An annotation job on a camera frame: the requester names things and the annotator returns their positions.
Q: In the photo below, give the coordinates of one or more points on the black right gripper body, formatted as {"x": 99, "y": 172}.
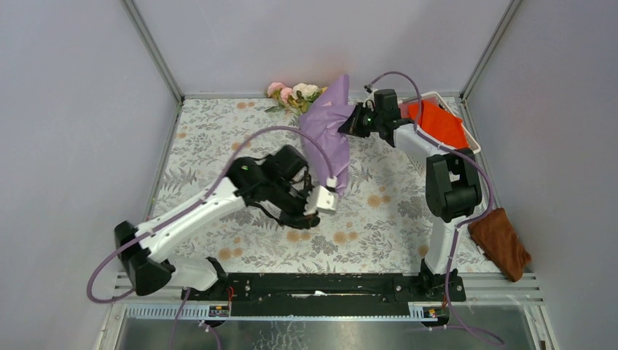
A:
{"x": 365, "y": 121}

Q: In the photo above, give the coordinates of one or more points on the floral patterned tablecloth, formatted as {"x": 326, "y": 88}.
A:
{"x": 382, "y": 224}

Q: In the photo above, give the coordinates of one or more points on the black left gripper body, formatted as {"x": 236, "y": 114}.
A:
{"x": 286, "y": 198}

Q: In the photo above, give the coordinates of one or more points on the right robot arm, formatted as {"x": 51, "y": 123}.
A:
{"x": 453, "y": 188}

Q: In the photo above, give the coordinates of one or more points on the pink and purple wrapping paper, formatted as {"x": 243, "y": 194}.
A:
{"x": 321, "y": 122}

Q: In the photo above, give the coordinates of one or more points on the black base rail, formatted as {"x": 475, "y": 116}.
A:
{"x": 308, "y": 294}

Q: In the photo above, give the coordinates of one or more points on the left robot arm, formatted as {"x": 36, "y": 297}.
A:
{"x": 149, "y": 260}

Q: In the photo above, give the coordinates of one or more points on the white fake flower stem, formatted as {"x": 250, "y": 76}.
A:
{"x": 303, "y": 96}

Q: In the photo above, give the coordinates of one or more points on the orange folded paper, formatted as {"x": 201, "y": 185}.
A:
{"x": 438, "y": 123}

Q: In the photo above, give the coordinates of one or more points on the pink fake flower stem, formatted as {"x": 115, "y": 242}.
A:
{"x": 282, "y": 95}

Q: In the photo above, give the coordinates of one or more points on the brown cloth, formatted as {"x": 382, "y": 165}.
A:
{"x": 497, "y": 238}

